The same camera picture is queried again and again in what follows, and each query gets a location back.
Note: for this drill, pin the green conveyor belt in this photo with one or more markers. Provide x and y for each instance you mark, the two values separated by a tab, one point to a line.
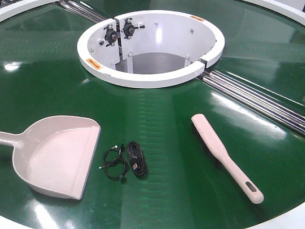
151	168

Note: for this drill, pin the left black bearing block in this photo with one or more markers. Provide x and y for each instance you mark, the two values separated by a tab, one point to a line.
111	35

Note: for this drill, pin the black bearing block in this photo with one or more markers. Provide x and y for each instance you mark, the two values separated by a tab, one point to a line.
111	35
129	29

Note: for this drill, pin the right black bearing block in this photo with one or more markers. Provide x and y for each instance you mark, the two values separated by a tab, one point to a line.
129	29

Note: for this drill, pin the right steel roller set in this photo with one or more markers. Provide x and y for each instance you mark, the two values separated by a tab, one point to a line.
255	99

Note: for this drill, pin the steel roller set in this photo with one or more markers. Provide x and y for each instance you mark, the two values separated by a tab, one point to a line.
81	10
255	99

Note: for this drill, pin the left steel roller set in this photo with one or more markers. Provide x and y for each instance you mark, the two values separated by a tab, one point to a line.
81	10

